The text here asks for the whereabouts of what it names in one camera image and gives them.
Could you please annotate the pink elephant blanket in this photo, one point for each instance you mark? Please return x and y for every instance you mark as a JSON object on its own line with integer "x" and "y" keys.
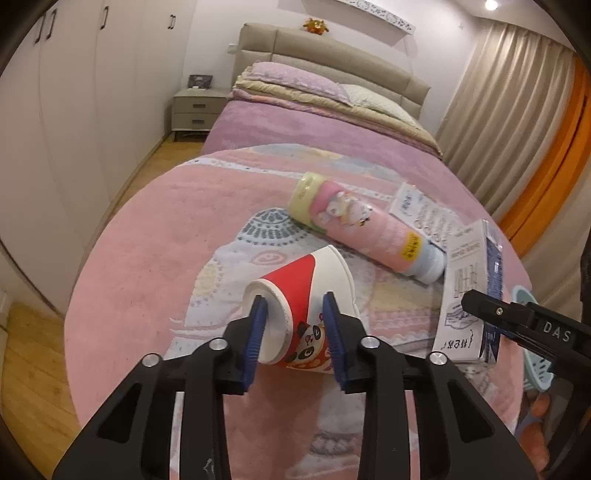
{"x": 161, "y": 240}

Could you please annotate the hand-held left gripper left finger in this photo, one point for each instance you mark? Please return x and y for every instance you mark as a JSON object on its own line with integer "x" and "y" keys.
{"x": 256, "y": 333}

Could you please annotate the purple pillow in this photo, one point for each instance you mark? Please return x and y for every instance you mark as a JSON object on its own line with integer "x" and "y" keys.
{"x": 295, "y": 78}

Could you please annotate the orange plush toy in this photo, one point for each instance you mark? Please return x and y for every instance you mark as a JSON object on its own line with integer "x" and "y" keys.
{"x": 316, "y": 25}

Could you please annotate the light blue plastic basket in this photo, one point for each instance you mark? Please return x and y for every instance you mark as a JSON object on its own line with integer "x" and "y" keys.
{"x": 538, "y": 371}

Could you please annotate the small white printed box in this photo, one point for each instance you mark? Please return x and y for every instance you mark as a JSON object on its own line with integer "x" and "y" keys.
{"x": 427, "y": 214}

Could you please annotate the purple bedspread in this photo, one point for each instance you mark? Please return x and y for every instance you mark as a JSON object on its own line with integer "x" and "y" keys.
{"x": 286, "y": 124}

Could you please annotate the pink bottle with yellow cap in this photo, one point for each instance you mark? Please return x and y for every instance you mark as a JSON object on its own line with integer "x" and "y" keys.
{"x": 364, "y": 226}

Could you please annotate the colourful printed object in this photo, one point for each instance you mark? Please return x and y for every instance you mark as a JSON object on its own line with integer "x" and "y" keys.
{"x": 535, "y": 424}

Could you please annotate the beige nightstand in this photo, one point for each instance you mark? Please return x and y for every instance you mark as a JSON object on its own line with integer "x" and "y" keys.
{"x": 194, "y": 110}

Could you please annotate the beige curtain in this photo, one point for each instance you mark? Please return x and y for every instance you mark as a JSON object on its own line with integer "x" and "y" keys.
{"x": 503, "y": 106}

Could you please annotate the white and blue carton box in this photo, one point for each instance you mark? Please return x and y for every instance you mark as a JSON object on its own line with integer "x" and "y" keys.
{"x": 466, "y": 286}

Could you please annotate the orange curtain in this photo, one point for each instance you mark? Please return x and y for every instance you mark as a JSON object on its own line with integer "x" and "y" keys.
{"x": 554, "y": 184}

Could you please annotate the red white panda paper cup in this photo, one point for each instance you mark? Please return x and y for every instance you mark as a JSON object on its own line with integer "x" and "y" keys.
{"x": 300, "y": 286}

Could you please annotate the white wardrobe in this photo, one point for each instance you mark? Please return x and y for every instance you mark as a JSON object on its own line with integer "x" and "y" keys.
{"x": 78, "y": 115}

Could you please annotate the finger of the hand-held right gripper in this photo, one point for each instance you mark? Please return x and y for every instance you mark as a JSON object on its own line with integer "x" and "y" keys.
{"x": 496, "y": 313}

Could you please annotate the white patterned wall shelf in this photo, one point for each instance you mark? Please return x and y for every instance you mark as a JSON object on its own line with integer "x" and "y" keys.
{"x": 378, "y": 16}

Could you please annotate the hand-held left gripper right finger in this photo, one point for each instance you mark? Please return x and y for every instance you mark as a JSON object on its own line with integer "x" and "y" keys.
{"x": 330, "y": 337}

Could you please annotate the white dotted pillow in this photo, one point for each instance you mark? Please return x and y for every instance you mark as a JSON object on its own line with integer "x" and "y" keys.
{"x": 374, "y": 99}

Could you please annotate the dark picture frame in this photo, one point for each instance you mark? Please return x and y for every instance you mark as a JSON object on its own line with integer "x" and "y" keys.
{"x": 200, "y": 81}

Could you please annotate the beige padded headboard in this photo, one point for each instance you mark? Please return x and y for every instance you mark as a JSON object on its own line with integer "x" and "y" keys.
{"x": 332, "y": 55}

